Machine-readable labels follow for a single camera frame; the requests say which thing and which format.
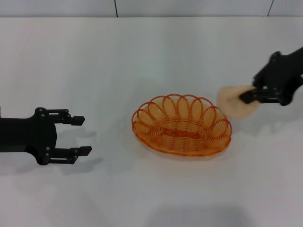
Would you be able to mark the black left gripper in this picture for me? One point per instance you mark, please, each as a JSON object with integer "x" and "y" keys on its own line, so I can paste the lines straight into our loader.
{"x": 26, "y": 134}

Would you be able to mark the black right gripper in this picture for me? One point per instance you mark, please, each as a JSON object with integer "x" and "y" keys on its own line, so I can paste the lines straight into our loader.
{"x": 284, "y": 73}

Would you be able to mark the pale round bread bun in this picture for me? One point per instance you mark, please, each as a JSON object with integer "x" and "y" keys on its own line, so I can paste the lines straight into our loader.
{"x": 230, "y": 104}

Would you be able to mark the orange woven plastic basket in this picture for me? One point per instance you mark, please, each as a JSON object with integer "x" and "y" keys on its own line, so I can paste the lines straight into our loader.
{"x": 180, "y": 132}

